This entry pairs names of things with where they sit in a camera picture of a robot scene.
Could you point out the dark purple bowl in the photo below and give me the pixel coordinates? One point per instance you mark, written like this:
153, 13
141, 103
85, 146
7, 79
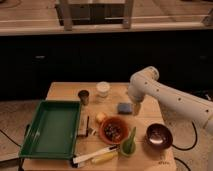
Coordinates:
159, 136

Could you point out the wooden stool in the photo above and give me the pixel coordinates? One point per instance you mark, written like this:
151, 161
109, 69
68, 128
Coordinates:
91, 13

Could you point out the orange bowl with beans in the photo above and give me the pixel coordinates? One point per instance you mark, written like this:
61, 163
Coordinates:
113, 130

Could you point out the yellow round toy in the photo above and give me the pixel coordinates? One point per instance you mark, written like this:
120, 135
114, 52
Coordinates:
100, 117

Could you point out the blue sponge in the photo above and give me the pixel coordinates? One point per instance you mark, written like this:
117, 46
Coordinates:
124, 108

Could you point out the white lidded jar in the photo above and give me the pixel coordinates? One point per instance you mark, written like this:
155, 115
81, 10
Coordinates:
103, 89

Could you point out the green plastic tray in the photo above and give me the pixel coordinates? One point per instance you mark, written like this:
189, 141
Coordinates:
53, 131

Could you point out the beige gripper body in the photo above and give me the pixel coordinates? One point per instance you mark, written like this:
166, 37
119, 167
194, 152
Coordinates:
136, 108

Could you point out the yellow corn toy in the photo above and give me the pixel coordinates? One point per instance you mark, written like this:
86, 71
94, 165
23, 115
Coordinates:
104, 157

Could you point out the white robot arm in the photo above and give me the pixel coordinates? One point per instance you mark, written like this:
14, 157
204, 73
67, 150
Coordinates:
145, 82

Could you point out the small metal cup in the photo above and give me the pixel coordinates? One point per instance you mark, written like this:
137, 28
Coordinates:
84, 97

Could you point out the green cone toy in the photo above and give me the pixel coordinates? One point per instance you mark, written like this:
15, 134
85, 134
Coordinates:
127, 146

